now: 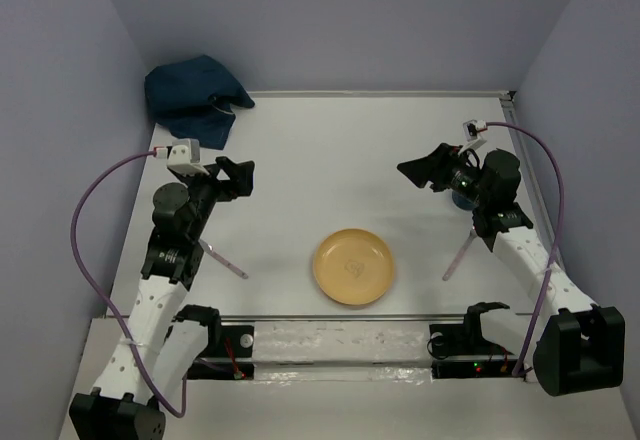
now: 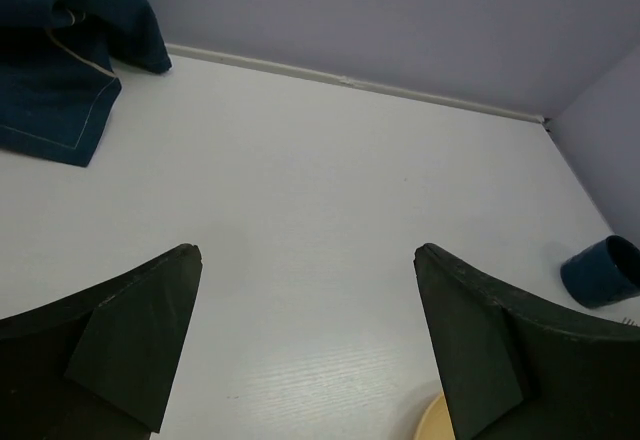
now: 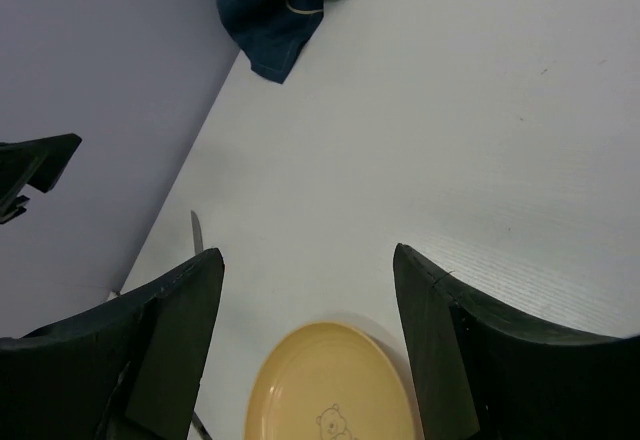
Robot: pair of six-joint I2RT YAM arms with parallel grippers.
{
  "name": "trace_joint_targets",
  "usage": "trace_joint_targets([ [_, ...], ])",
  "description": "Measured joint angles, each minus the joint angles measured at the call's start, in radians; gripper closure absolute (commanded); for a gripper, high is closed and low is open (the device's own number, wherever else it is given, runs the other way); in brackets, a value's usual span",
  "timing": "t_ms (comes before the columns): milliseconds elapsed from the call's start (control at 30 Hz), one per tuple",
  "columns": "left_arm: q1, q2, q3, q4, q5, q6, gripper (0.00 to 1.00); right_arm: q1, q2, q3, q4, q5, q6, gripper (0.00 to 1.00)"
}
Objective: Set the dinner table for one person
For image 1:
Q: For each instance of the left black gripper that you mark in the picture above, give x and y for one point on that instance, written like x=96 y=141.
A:
x=226 y=188

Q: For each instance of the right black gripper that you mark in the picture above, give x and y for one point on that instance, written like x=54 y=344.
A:
x=433 y=167

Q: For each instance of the dark blue mug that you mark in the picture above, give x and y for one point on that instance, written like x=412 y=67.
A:
x=461 y=202

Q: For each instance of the pink handled fork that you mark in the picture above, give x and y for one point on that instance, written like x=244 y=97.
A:
x=459 y=256

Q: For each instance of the pink handled knife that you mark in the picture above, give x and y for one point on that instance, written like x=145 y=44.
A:
x=222 y=260

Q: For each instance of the dark blue cloth placemat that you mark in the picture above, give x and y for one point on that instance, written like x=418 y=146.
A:
x=195 y=99

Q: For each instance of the yellow round plate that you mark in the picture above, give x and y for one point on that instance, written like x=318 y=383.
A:
x=353 y=267

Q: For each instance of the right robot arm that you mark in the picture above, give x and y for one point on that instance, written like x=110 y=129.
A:
x=570 y=343

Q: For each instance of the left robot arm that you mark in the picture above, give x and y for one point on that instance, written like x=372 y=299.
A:
x=145 y=379

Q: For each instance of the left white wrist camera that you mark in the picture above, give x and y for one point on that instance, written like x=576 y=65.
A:
x=182 y=157

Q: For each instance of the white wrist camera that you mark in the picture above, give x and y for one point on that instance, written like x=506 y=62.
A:
x=182 y=157
x=474 y=130

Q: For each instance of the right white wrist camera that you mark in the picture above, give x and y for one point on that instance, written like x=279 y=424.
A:
x=474 y=130

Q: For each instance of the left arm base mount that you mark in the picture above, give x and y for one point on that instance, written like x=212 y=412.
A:
x=228 y=349

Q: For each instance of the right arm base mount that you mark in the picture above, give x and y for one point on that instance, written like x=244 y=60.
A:
x=485 y=343

